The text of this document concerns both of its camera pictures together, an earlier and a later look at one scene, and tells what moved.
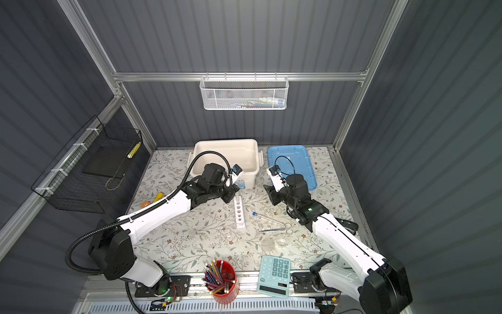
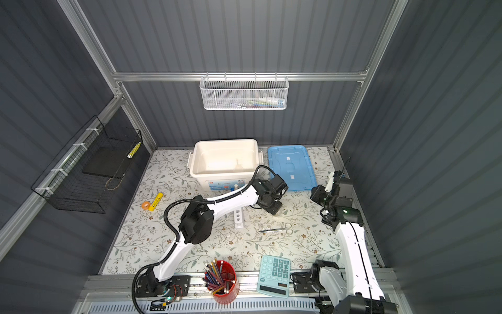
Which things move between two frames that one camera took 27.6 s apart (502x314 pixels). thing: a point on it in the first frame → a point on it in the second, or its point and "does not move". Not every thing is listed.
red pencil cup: [221, 280] does not move
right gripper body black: [277, 197] → [321, 197]
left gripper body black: [227, 194] → [274, 206]
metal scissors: [287, 228] does not move
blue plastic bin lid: [293, 159] does not move
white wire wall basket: [244, 93] does not move
